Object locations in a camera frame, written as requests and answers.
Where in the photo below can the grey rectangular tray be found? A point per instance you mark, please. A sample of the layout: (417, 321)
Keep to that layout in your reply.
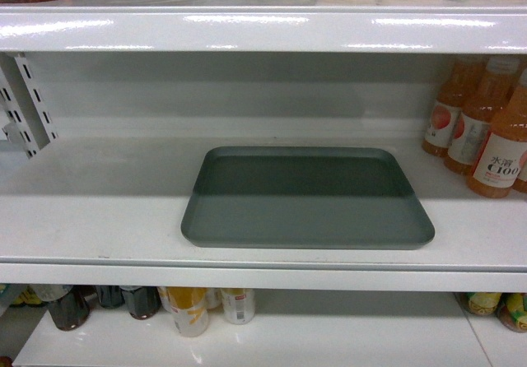
(304, 197)

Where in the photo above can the white label drink bottle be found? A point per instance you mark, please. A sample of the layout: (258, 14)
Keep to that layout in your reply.
(238, 305)

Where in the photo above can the yellow white drink bottle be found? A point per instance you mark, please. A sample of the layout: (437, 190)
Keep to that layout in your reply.
(189, 310)

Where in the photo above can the white metal shelf unit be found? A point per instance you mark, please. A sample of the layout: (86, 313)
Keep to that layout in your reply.
(108, 107)

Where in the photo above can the dark tea bottle right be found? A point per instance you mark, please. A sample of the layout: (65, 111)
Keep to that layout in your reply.
(142, 301)

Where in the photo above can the dark tea bottle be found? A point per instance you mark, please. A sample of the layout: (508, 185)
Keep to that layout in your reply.
(66, 305)
(142, 301)

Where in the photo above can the orange juice bottle back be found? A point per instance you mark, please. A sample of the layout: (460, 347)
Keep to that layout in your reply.
(461, 84)

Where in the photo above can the orange juice bottle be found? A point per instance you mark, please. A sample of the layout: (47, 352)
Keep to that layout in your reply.
(503, 154)
(478, 112)
(461, 84)

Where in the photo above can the orange juice bottle front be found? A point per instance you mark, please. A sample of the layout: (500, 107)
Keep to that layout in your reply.
(503, 154)

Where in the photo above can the dark tea bottle left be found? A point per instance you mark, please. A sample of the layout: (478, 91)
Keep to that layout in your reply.
(66, 305)

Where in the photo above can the orange juice bottle middle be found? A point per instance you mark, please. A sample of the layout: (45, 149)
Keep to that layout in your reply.
(478, 112)

